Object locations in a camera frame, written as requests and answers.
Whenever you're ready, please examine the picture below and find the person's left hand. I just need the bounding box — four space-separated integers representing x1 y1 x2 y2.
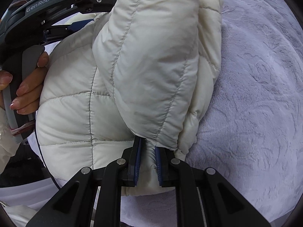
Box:
10 52 49 115

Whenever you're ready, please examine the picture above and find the white jacket sleeve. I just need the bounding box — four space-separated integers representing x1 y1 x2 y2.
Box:
0 108 37 226

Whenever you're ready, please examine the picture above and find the cream quilted down jacket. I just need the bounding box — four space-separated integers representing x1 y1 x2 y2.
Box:
37 0 223 196

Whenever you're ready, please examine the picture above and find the lavender textured bed blanket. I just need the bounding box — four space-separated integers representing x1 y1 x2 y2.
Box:
0 0 303 227

